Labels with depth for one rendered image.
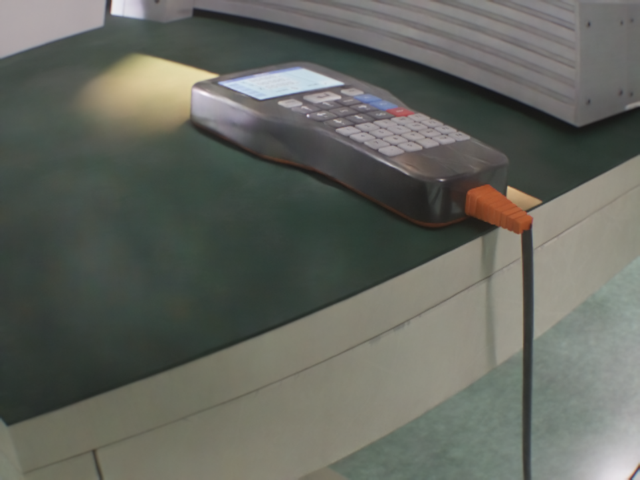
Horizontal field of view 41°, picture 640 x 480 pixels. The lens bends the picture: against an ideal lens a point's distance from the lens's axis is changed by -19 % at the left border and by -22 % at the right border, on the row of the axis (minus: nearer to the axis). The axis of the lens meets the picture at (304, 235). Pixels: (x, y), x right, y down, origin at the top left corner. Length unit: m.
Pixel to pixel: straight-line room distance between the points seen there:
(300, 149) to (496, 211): 0.11
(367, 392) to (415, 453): 1.10
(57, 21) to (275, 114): 0.41
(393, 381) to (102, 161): 0.20
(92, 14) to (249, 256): 0.51
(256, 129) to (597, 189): 0.21
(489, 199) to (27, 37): 0.52
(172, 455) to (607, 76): 0.42
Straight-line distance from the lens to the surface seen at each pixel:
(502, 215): 0.46
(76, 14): 0.90
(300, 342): 0.40
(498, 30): 0.66
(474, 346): 0.51
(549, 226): 0.53
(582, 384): 1.76
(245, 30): 0.83
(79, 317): 0.39
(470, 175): 0.47
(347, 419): 0.45
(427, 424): 1.62
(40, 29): 0.88
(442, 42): 0.69
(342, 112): 0.53
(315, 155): 0.51
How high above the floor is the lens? 0.94
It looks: 25 degrees down
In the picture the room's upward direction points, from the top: 2 degrees clockwise
